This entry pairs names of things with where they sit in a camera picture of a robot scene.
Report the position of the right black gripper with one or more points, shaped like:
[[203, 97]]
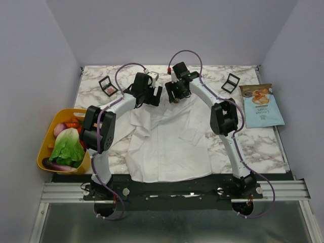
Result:
[[171, 91]]

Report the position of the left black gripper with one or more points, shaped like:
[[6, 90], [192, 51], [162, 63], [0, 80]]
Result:
[[153, 100]]

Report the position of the white button shirt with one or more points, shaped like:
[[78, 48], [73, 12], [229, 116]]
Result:
[[162, 144]]

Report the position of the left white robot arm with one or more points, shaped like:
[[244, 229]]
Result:
[[99, 124]]

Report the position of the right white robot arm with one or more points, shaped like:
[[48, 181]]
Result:
[[223, 121]]

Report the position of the orange toy carrot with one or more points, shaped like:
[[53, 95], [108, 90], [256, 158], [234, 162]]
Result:
[[73, 123]]

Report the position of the yellow plastic basket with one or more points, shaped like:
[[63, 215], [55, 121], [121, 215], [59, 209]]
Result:
[[45, 151]]

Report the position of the blue chips bag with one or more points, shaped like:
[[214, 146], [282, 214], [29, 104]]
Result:
[[261, 109]]

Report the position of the purple toy onion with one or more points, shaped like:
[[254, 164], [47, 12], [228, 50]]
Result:
[[59, 128]]

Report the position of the green toy lettuce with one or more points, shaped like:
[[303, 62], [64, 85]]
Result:
[[68, 150]]

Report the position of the purple toy eggplant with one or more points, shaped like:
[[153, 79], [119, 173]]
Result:
[[52, 165]]

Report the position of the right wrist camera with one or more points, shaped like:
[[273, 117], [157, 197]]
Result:
[[172, 75]]

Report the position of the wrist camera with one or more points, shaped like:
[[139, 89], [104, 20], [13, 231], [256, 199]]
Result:
[[153, 78], [172, 75]]

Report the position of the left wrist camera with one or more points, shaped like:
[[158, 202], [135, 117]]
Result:
[[153, 78]]

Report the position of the left black frame stand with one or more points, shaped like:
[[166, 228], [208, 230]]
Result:
[[105, 83]]

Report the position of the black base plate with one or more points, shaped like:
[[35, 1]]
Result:
[[210, 192]]

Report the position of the aluminium rail frame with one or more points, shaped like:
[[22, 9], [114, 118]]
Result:
[[64, 193]]

